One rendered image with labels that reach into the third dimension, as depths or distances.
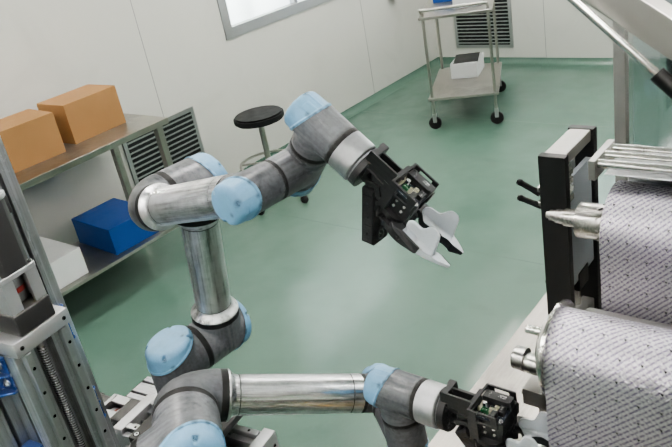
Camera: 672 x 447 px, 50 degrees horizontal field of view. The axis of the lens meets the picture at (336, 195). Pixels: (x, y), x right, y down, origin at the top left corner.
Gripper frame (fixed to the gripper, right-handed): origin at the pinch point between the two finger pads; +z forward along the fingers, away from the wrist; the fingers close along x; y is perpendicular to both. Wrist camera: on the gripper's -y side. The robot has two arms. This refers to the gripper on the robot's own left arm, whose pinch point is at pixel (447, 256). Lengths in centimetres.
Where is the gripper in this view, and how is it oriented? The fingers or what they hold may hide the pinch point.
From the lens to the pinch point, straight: 115.9
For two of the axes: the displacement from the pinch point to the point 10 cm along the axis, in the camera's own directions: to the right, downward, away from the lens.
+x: 6.0, -4.2, 6.8
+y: 3.7, -6.1, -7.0
